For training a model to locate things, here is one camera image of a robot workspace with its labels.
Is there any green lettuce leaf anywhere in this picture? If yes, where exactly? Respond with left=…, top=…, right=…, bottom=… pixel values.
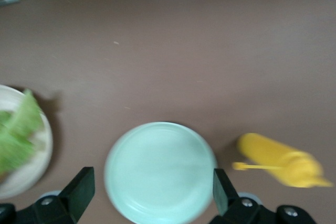
left=0, top=89, right=45, bottom=177

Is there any yellow mustard squeeze bottle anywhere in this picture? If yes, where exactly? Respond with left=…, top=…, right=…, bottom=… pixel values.
left=232, top=132, right=334, bottom=188

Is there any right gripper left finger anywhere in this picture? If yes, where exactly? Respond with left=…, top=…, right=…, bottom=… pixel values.
left=0, top=166, right=95, bottom=224

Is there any mint green plate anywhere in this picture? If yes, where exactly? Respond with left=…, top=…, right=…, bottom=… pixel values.
left=103, top=121, right=218, bottom=224

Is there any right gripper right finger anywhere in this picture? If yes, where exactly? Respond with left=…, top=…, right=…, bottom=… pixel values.
left=211, top=168, right=316, bottom=224

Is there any beige plate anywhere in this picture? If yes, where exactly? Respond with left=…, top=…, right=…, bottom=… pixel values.
left=0, top=84, right=54, bottom=200

